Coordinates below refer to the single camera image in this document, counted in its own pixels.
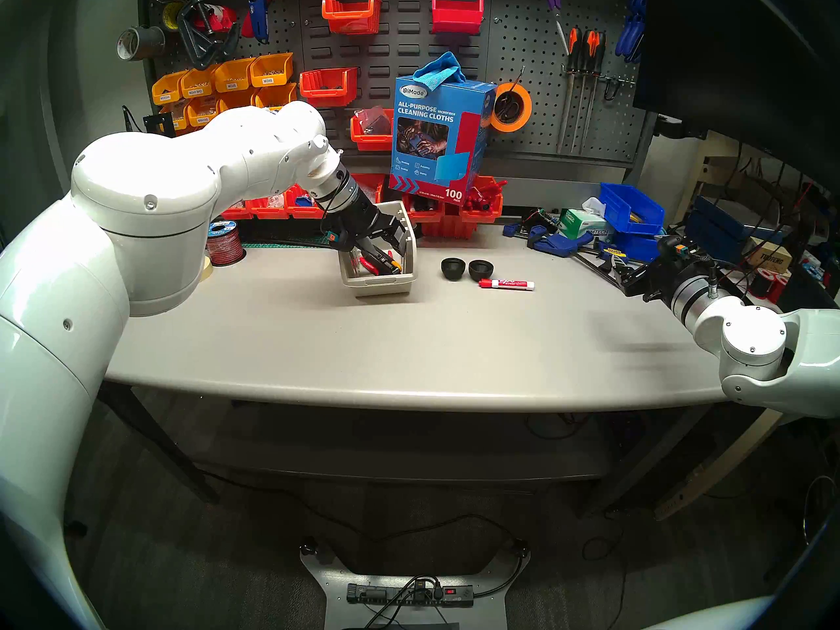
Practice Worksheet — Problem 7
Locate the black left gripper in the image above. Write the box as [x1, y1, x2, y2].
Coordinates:
[322, 199, 412, 273]

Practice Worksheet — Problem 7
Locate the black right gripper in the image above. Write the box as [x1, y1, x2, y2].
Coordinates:
[621, 235, 711, 303]

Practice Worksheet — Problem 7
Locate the beige plastic storage bin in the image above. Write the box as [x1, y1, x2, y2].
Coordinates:
[338, 200, 419, 298]

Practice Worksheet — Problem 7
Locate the blue cleaning cloths box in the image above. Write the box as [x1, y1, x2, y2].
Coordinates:
[388, 76, 497, 206]

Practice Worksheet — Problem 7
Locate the green white Kimtech wipes box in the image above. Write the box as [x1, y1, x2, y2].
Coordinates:
[562, 198, 616, 242]

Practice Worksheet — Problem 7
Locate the brown cardboard box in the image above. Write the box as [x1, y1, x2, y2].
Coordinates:
[748, 238, 793, 275]

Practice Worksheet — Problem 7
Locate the blue plastic bin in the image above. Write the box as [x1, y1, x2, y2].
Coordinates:
[610, 230, 671, 264]
[599, 182, 665, 236]

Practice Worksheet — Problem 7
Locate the blue bar clamp yellow label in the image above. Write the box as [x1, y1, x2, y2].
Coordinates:
[594, 240, 636, 275]

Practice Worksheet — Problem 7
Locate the stack of red bins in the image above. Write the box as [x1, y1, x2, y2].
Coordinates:
[420, 215, 483, 241]

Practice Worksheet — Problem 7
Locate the dark blue case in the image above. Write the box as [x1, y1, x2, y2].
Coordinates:
[686, 196, 749, 250]

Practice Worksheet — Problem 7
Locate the green cutting mat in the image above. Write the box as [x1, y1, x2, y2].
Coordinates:
[241, 232, 337, 251]

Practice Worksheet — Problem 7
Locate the blue microfibre cloth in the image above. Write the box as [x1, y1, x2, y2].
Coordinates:
[411, 52, 468, 93]

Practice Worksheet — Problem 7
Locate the orange bin labelled M3-4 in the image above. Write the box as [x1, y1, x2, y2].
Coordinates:
[255, 83, 298, 108]

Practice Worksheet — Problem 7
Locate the orange tape roll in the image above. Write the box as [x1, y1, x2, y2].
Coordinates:
[491, 81, 534, 134]

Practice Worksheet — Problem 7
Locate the dark grey pegboard panel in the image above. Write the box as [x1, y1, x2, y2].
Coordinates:
[138, 0, 657, 173]

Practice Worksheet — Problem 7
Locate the light wood side table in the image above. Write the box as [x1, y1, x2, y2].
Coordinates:
[655, 133, 788, 523]

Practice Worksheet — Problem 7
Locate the orange bin labelled M3X6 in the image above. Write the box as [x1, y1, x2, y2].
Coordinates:
[249, 52, 295, 89]

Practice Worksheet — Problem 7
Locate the orange bin labelled M4X4X6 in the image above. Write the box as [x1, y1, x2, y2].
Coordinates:
[187, 96, 222, 127]

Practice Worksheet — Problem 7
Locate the orange black screwdriver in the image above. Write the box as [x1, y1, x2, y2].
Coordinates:
[584, 33, 608, 138]
[558, 26, 583, 154]
[572, 30, 600, 154]

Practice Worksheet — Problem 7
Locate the black monitor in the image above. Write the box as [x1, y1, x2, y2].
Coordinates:
[633, 0, 840, 196]

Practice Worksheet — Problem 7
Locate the orange bin labelled M3X8 BAD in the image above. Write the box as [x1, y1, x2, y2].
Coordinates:
[180, 65, 219, 100]

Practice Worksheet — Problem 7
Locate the dark grey C-clamp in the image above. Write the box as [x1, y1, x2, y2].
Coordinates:
[207, 22, 242, 66]
[176, 0, 221, 70]

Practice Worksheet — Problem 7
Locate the orange bin labelled M3X5X4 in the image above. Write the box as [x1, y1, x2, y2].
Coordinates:
[152, 71, 189, 106]

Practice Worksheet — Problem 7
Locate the red tape roll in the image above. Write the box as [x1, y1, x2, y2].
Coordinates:
[200, 4, 238, 33]

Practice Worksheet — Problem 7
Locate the black table leg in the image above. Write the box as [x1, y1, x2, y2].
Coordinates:
[98, 381, 221, 505]

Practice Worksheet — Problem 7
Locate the black power strip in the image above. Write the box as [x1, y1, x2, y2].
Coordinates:
[346, 583, 474, 608]

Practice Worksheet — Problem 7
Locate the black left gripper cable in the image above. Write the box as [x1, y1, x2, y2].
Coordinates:
[319, 188, 350, 237]

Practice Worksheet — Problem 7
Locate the orange-red wall bin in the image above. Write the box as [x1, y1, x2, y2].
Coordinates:
[322, 0, 383, 35]
[299, 67, 359, 108]
[352, 108, 396, 152]

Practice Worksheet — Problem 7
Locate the small red black wire spool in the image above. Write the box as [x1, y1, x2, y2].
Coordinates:
[750, 268, 789, 306]

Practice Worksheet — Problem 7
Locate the black monitor mount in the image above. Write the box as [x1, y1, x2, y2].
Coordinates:
[656, 114, 711, 142]

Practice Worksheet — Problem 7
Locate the red wire spool blue label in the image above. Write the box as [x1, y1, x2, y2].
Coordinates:
[207, 220, 247, 267]

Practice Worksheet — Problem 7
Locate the crimson wall bin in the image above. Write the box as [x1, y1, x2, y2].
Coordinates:
[431, 0, 486, 35]

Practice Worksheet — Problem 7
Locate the grey duct tape roll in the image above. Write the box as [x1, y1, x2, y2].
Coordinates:
[117, 25, 166, 62]

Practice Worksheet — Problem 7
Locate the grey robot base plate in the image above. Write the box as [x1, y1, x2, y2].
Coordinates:
[299, 543, 531, 630]

